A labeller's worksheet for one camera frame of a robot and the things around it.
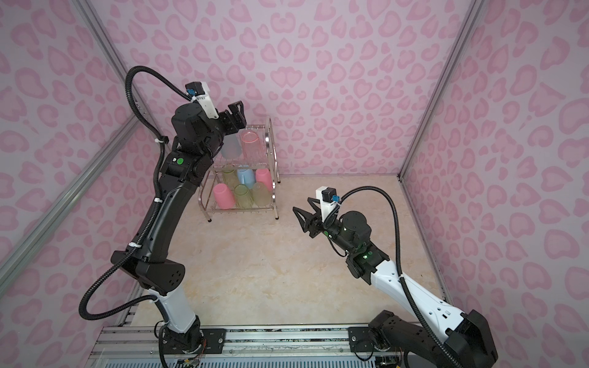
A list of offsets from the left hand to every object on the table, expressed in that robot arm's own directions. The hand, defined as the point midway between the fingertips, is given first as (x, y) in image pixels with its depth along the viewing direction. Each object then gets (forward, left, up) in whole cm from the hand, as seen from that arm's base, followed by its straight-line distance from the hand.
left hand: (229, 99), depth 64 cm
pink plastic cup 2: (-1, +13, -41) cm, 43 cm away
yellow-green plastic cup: (0, -2, -43) cm, 43 cm away
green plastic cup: (0, +5, -44) cm, 44 cm away
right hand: (-21, -19, -22) cm, 36 cm away
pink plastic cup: (+9, -3, -40) cm, 41 cm away
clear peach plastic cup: (+6, -2, -21) cm, 22 cm away
